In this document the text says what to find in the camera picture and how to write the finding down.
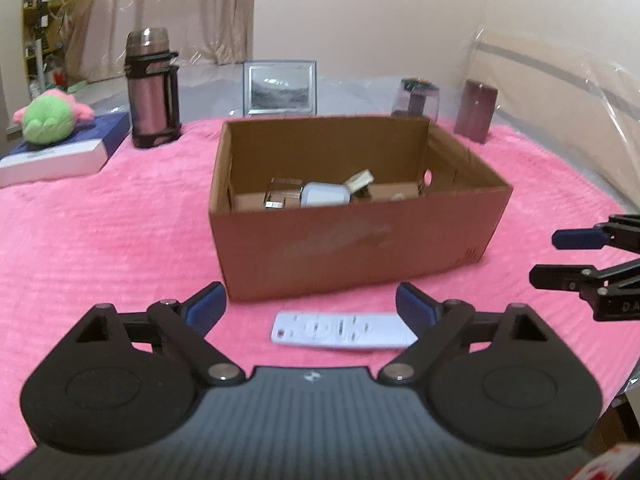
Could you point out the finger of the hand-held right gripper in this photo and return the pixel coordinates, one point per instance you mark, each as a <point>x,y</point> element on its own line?
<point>560,276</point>
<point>577,239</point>

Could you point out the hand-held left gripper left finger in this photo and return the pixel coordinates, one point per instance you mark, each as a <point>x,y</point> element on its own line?
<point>205,307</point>

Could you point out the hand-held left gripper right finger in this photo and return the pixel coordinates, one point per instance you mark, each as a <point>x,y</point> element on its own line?
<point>416,307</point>

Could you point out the brown cardboard box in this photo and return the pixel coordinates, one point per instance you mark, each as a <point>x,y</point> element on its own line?
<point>350,250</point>

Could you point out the white remote control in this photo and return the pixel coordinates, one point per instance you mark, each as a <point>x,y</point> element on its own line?
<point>325,330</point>

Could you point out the beige stone-like block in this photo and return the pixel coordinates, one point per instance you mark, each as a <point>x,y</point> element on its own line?
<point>359,182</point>

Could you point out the clear metal-edged cube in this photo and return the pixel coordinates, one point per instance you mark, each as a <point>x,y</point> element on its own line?
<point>282,192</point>

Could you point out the white plug charger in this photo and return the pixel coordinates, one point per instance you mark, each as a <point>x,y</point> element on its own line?
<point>322,195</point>

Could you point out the pink ribbed blanket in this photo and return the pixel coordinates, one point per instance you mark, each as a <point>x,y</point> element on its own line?
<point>100,240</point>

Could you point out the plastic-wrapped headboard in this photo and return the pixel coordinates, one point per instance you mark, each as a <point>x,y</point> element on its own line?
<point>550,90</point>

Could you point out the white red patterned cloth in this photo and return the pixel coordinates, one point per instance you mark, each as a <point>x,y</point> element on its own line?
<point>610,465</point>

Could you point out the dark red cylindrical canister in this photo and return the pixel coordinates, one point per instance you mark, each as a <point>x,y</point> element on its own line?
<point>475,110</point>

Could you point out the white blue flat box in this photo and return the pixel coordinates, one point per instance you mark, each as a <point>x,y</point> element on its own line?
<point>60,160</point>

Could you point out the dark glass jar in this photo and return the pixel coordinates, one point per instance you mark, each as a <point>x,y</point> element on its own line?
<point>415,100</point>

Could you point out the pink black thermos flask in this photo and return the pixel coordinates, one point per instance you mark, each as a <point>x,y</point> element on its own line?
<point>150,105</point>

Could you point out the grey plastic-covered mattress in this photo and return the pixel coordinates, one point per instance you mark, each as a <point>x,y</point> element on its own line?
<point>210,95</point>

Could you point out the green pink plush toy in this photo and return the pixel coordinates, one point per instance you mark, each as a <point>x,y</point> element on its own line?
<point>47,120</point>

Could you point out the beige curtain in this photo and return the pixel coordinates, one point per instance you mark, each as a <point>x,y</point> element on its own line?
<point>175,10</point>

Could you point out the cluttered bookshelf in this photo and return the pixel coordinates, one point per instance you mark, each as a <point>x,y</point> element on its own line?
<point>37,20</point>

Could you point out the silver picture frame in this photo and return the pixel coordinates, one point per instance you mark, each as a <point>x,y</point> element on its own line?
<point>280,87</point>

